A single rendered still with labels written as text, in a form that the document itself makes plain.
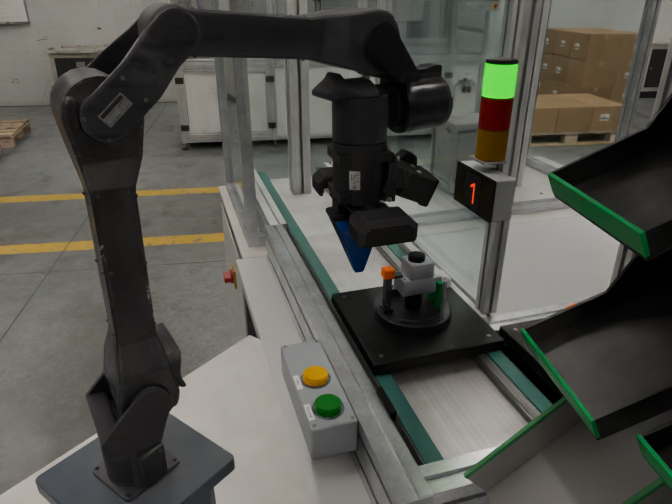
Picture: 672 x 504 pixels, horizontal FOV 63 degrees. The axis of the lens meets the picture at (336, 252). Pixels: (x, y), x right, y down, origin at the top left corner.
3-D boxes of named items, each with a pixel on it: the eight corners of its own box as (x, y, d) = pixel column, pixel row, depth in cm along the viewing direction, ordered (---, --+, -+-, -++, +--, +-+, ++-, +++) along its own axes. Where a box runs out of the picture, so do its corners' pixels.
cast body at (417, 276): (402, 297, 96) (405, 262, 93) (393, 286, 99) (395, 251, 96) (446, 290, 98) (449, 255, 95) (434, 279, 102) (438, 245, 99)
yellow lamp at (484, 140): (484, 163, 88) (488, 132, 86) (468, 154, 92) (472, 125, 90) (511, 160, 89) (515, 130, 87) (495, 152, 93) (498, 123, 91)
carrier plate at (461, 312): (373, 375, 88) (374, 364, 87) (331, 302, 109) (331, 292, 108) (503, 349, 94) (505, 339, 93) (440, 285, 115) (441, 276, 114)
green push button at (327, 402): (318, 424, 78) (318, 414, 77) (311, 406, 81) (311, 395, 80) (345, 419, 79) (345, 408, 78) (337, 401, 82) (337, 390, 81)
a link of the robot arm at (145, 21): (83, 144, 39) (64, -20, 35) (65, 123, 45) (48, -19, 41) (400, 128, 54) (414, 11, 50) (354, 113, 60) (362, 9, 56)
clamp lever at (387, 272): (383, 309, 97) (384, 271, 94) (379, 303, 99) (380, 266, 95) (402, 306, 98) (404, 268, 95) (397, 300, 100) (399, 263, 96)
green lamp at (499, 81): (492, 99, 83) (496, 65, 81) (475, 94, 88) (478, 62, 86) (520, 97, 85) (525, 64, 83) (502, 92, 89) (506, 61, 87)
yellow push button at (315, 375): (306, 393, 84) (306, 383, 83) (300, 377, 87) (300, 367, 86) (331, 388, 85) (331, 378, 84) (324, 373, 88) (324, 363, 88)
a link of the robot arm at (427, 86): (368, 23, 48) (466, 18, 54) (321, 19, 54) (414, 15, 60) (366, 149, 53) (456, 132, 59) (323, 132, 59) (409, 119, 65)
